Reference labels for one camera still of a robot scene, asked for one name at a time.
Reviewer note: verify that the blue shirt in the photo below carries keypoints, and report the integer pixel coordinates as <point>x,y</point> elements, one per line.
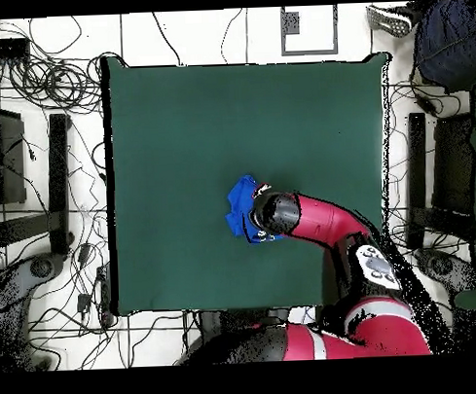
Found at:
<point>240,208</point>

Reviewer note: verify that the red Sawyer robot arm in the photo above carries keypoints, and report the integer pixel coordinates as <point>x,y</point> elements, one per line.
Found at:
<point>320,221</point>

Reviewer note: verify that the dark green table cloth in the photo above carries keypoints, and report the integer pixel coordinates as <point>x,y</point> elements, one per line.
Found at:
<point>162,149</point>

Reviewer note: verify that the small grey square plate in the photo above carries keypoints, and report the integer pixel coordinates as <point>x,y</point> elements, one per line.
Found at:
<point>292,23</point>

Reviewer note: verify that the black power strip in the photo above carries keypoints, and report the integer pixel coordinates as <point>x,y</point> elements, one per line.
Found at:
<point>105,295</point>
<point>7,49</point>

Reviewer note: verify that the dark box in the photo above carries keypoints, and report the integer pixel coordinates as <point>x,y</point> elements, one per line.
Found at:
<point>453,166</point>
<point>11,162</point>

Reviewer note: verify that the black office chair base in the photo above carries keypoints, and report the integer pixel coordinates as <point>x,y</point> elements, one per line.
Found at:
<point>443,265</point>
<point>40,267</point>

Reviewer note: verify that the small black power adapter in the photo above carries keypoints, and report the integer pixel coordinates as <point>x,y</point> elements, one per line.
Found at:
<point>84,302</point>

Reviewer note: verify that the person's foot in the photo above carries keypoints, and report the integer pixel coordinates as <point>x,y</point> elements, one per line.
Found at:
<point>389,20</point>

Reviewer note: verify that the person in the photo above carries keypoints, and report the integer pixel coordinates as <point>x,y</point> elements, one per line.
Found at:
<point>451,45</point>

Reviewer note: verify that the grey square frame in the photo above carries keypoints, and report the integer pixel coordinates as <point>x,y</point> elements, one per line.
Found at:
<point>311,51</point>

